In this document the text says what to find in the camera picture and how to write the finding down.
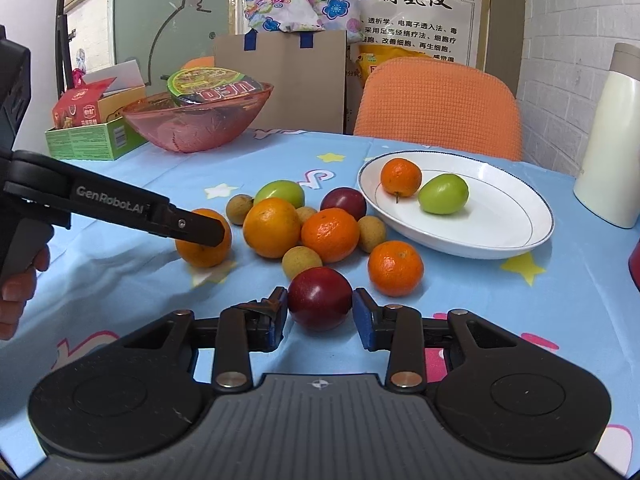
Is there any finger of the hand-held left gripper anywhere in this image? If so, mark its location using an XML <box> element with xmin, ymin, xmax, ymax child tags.
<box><xmin>150</xmin><ymin>200</ymin><xmax>226</xmax><ymax>248</ymax></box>

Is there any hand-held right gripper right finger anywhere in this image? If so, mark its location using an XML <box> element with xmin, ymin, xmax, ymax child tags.
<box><xmin>352</xmin><ymin>288</ymin><xmax>518</xmax><ymax>394</ymax></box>

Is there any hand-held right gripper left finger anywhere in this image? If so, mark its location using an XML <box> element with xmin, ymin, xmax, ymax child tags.
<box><xmin>117</xmin><ymin>287</ymin><xmax>290</xmax><ymax>394</ymax></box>

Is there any orange mandarin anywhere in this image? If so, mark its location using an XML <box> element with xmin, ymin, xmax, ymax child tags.
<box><xmin>380</xmin><ymin>158</ymin><xmax>423</xmax><ymax>199</ymax></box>
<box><xmin>368</xmin><ymin>240</ymin><xmax>425</xmax><ymax>297</ymax></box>
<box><xmin>300</xmin><ymin>208</ymin><xmax>361</xmax><ymax>264</ymax></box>
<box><xmin>175</xmin><ymin>208</ymin><xmax>233</xmax><ymax>268</ymax></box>

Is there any dark red plum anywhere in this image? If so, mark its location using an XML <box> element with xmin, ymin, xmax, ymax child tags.
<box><xmin>287</xmin><ymin>266</ymin><xmax>354</xmax><ymax>332</ymax></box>
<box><xmin>320</xmin><ymin>187</ymin><xmax>368</xmax><ymax>221</ymax></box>

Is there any large orange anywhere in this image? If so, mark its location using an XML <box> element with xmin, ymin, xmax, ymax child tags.
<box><xmin>243</xmin><ymin>197</ymin><xmax>302</xmax><ymax>259</ymax></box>

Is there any white plate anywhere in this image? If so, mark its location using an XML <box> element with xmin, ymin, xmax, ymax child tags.
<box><xmin>358</xmin><ymin>150</ymin><xmax>555</xmax><ymax>260</ymax></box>

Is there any person's left hand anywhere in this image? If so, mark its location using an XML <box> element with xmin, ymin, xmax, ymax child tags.
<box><xmin>0</xmin><ymin>246</ymin><xmax>51</xmax><ymax>341</ymax></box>

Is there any green cardboard box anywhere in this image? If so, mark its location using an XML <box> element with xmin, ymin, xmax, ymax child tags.
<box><xmin>45</xmin><ymin>85</ymin><xmax>149</xmax><ymax>161</ymax></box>

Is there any blue printed tablecloth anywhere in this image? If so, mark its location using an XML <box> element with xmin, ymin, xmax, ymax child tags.
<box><xmin>0</xmin><ymin>127</ymin><xmax>640</xmax><ymax>477</ymax></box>

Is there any red snack packet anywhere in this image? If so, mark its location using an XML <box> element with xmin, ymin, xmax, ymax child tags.
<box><xmin>53</xmin><ymin>77</ymin><xmax>117</xmax><ymax>129</ymax></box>

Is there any green apple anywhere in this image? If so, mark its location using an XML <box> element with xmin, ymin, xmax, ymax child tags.
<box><xmin>253</xmin><ymin>180</ymin><xmax>306</xmax><ymax>210</ymax></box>

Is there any pink plastic bowl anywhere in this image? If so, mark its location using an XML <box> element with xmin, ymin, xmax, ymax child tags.
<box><xmin>121</xmin><ymin>82</ymin><xmax>275</xmax><ymax>154</ymax></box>

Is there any white envelope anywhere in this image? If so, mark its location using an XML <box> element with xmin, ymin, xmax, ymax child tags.
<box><xmin>82</xmin><ymin>60</ymin><xmax>146</xmax><ymax>96</ymax></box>

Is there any instant noodle cup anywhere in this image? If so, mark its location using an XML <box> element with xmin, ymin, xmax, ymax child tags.
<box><xmin>166</xmin><ymin>67</ymin><xmax>261</xmax><ymax>107</ymax></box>

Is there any green jujube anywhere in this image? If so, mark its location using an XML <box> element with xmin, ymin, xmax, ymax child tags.
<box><xmin>418</xmin><ymin>173</ymin><xmax>470</xmax><ymax>215</ymax></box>

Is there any brown cardboard box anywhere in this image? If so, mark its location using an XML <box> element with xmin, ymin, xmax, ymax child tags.
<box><xmin>215</xmin><ymin>30</ymin><xmax>348</xmax><ymax>135</ymax></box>

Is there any frosted glass door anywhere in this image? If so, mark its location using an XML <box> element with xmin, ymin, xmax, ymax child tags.
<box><xmin>111</xmin><ymin>0</ymin><xmax>238</xmax><ymax>88</ymax></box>

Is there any orange chair back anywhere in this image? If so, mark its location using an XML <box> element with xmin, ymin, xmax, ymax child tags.
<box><xmin>353</xmin><ymin>57</ymin><xmax>524</xmax><ymax>163</ymax></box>

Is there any red thermos jug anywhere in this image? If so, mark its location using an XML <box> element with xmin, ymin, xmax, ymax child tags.
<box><xmin>627</xmin><ymin>244</ymin><xmax>640</xmax><ymax>294</ymax></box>

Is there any white thermos jug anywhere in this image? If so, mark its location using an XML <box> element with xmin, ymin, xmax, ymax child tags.
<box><xmin>573</xmin><ymin>42</ymin><xmax>640</xmax><ymax>230</ymax></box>

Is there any wall poster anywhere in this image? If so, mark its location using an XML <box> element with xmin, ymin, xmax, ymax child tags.
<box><xmin>231</xmin><ymin>0</ymin><xmax>493</xmax><ymax>72</ymax></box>

